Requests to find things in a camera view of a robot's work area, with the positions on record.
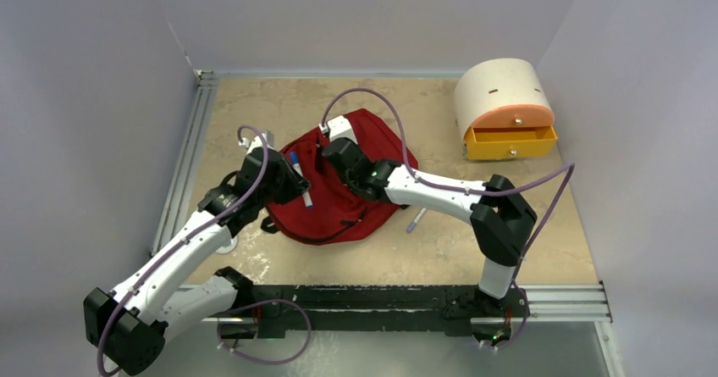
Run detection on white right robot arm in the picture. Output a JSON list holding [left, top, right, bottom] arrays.
[[322, 138, 537, 315]]

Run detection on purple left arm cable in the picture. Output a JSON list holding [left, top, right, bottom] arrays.
[[96, 125, 313, 377]]

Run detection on aluminium frame rails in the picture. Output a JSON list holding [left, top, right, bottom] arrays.
[[150, 76, 625, 376]]

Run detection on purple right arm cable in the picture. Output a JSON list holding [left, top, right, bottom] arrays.
[[319, 87, 577, 352]]

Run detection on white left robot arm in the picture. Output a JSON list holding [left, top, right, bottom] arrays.
[[83, 146, 309, 376]]

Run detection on white blue marker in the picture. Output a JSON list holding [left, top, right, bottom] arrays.
[[406, 208, 428, 233], [290, 152, 313, 208]]

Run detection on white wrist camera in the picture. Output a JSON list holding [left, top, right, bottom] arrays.
[[239, 130, 275, 152], [318, 116, 358, 144]]

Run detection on white blue oval case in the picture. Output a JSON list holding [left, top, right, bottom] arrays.
[[218, 238, 238, 254]]

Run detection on cream rounded drawer cabinet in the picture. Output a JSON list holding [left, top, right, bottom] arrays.
[[453, 58, 552, 137]]

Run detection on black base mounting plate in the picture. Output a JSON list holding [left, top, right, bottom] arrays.
[[197, 284, 531, 339]]

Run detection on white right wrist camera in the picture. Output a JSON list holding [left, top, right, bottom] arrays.
[[318, 116, 358, 144]]

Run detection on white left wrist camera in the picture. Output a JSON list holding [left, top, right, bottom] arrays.
[[239, 130, 275, 152]]

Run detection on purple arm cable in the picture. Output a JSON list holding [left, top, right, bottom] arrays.
[[319, 87, 577, 352], [96, 125, 313, 377]]

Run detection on orange upper drawer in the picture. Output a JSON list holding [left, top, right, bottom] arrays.
[[457, 104, 555, 135]]

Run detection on red student backpack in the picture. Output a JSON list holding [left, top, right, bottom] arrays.
[[260, 108, 402, 246]]

